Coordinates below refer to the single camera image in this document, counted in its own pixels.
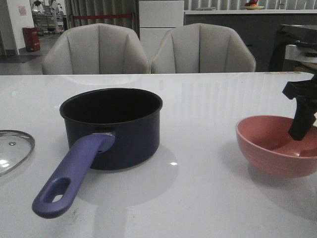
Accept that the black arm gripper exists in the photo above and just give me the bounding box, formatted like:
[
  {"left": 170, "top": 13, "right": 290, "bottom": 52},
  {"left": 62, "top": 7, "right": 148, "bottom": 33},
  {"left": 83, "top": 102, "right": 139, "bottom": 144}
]
[{"left": 282, "top": 74, "right": 317, "bottom": 141}]

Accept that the pink bowl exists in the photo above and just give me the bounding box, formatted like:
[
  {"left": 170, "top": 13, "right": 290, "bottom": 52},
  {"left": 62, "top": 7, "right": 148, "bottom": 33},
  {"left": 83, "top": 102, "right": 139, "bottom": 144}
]
[{"left": 236, "top": 115, "right": 317, "bottom": 178}]

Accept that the glass lid blue knob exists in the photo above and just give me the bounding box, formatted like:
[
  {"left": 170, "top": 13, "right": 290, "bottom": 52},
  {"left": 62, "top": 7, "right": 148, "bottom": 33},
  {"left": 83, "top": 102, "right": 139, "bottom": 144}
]
[{"left": 0, "top": 130, "right": 35, "bottom": 177}]

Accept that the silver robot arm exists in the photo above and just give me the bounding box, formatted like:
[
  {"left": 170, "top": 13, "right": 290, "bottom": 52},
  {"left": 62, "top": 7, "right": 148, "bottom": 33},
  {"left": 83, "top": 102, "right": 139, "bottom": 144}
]
[{"left": 282, "top": 43, "right": 317, "bottom": 141}]

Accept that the beige cushion at right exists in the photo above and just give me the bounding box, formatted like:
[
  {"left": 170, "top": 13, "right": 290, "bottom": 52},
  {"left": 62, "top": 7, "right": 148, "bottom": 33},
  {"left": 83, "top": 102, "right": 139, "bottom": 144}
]
[{"left": 294, "top": 62, "right": 317, "bottom": 74}]

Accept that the dark appliance at right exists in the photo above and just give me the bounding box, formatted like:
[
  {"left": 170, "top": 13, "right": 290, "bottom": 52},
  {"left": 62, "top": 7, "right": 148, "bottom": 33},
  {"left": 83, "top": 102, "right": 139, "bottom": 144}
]
[{"left": 268, "top": 24, "right": 317, "bottom": 71}]

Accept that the grey counter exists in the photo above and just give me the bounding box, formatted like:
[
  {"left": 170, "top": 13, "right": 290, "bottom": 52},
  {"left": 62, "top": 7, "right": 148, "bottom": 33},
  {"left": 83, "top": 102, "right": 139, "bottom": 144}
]
[{"left": 184, "top": 9, "right": 317, "bottom": 72}]

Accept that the fruit plate on counter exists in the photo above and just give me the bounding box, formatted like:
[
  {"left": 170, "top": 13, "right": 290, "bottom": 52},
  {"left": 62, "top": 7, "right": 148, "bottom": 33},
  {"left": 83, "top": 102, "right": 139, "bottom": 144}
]
[{"left": 241, "top": 0, "right": 264, "bottom": 10}]

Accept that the right grey upholstered chair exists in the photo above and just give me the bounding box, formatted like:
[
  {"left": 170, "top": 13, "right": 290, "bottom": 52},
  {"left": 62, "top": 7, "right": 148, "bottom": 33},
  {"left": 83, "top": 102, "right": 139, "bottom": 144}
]
[{"left": 151, "top": 23, "right": 256, "bottom": 74}]

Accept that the grey upholstered chair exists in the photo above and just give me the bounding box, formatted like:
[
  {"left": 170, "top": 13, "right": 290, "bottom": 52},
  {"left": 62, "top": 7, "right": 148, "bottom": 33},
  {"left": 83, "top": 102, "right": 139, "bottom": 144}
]
[
  {"left": 151, "top": 23, "right": 256, "bottom": 74},
  {"left": 42, "top": 23, "right": 150, "bottom": 75}
]

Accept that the white cabinet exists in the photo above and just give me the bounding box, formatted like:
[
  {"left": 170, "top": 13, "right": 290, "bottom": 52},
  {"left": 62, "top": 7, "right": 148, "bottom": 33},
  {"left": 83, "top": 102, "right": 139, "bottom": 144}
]
[{"left": 139, "top": 0, "right": 184, "bottom": 61}]

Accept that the left grey upholstered chair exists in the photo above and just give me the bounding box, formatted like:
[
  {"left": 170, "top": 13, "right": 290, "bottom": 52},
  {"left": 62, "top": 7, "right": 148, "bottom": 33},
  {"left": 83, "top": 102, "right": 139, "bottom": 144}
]
[{"left": 42, "top": 23, "right": 150, "bottom": 75}]

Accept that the red barrier tape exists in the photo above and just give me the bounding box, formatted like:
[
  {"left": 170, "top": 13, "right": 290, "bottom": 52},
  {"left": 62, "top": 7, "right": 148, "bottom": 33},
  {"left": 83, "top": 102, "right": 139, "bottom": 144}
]
[{"left": 73, "top": 13, "right": 134, "bottom": 20}]

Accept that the red bin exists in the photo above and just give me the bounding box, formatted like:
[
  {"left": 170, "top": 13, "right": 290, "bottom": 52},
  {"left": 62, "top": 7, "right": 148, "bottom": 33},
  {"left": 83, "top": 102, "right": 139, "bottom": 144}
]
[{"left": 22, "top": 27, "right": 40, "bottom": 52}]

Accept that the blue saucepan with handle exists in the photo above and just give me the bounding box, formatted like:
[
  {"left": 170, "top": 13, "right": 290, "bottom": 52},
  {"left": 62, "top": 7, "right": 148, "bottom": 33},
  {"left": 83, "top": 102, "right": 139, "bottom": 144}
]
[{"left": 32, "top": 88, "right": 163, "bottom": 219}]

